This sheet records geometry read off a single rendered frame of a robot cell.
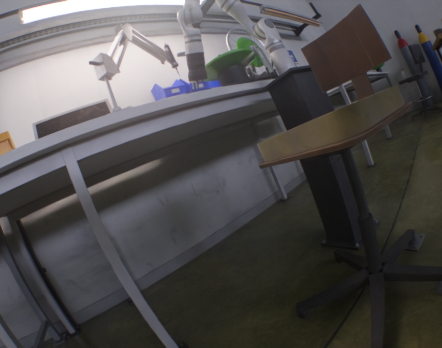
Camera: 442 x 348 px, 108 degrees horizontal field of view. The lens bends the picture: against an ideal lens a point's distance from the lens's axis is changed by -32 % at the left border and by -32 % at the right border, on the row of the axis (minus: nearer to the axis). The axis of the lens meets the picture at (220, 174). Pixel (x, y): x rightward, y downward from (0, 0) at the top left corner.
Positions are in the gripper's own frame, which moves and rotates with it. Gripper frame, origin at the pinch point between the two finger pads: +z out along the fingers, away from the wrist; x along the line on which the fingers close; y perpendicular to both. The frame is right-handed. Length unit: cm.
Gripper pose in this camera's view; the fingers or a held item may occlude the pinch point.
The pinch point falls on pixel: (196, 94)
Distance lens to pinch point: 102.8
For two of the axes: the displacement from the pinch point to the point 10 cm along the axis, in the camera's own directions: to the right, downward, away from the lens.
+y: 6.7, 2.5, -7.0
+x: 7.4, -3.6, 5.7
